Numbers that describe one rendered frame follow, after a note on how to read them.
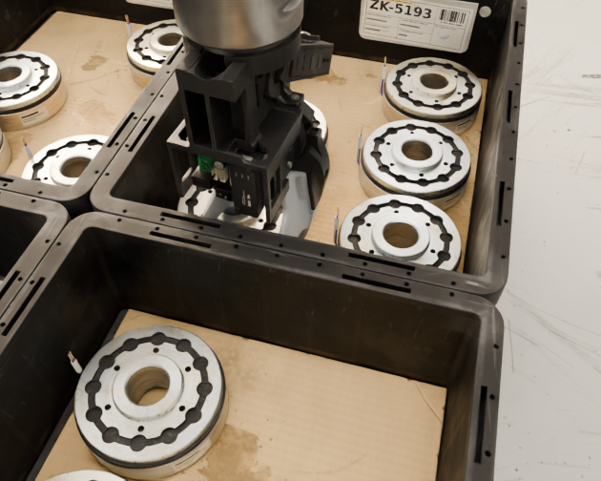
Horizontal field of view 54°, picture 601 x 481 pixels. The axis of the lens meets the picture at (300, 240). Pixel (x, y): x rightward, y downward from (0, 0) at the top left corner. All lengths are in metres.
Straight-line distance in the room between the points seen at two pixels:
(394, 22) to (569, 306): 0.37
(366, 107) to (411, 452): 0.38
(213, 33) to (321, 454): 0.28
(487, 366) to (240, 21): 0.24
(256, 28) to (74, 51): 0.49
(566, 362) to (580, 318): 0.06
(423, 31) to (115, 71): 0.36
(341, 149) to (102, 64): 0.32
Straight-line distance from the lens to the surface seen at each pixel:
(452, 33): 0.72
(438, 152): 0.57
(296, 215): 0.47
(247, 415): 0.45
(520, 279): 0.71
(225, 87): 0.34
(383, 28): 0.72
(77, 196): 0.46
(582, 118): 0.95
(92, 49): 0.81
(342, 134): 0.64
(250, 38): 0.34
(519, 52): 0.61
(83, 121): 0.69
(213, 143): 0.37
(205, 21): 0.34
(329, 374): 0.46
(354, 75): 0.72
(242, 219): 0.50
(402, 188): 0.54
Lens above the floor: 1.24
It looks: 51 degrees down
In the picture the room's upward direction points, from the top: straight up
